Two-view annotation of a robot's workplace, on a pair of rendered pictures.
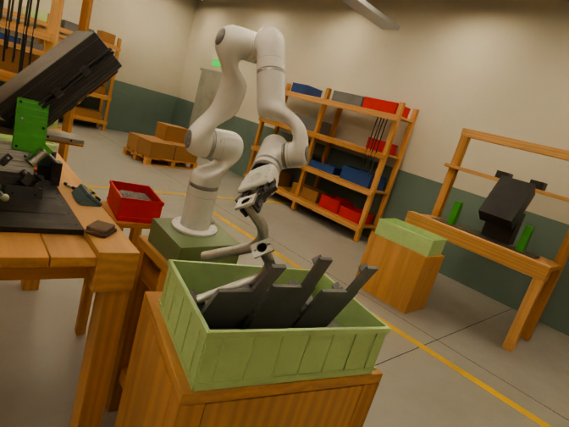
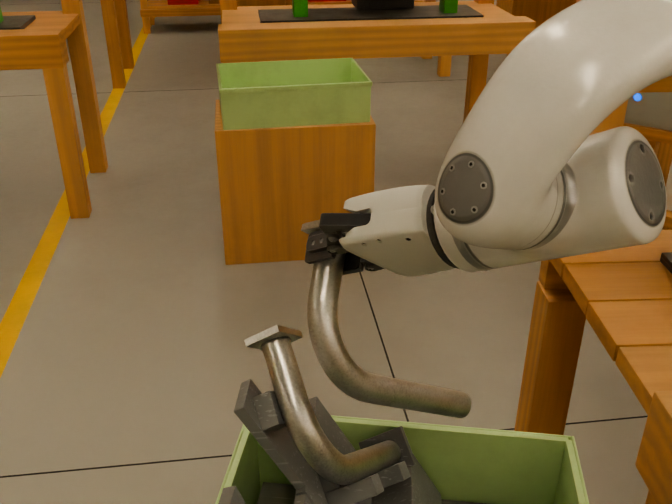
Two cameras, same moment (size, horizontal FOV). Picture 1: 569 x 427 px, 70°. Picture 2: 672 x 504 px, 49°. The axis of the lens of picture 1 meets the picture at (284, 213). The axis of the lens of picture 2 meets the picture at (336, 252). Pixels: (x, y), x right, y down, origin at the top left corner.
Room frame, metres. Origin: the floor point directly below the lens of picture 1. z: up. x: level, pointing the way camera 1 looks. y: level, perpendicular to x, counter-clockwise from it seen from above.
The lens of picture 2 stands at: (1.43, -0.41, 1.60)
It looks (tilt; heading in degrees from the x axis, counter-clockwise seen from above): 28 degrees down; 129
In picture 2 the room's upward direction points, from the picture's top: straight up
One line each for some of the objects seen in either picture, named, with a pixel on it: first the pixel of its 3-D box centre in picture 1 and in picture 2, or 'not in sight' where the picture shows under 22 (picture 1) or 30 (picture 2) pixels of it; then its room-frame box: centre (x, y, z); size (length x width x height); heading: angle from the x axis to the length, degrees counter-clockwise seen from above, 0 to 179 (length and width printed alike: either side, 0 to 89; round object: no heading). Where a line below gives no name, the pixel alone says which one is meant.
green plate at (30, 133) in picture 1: (30, 124); not in sight; (1.65, 1.11, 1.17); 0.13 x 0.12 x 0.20; 42
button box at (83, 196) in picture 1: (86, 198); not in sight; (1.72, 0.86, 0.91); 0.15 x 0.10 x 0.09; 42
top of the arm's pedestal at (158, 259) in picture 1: (187, 254); not in sight; (1.63, 0.35, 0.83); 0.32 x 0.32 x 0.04; 44
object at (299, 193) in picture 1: (317, 152); not in sight; (7.38, -0.26, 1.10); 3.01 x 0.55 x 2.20; 47
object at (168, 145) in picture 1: (164, 144); not in sight; (8.03, 2.68, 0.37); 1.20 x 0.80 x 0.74; 145
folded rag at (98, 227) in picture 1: (101, 229); not in sight; (1.42, 0.64, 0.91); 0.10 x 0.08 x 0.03; 3
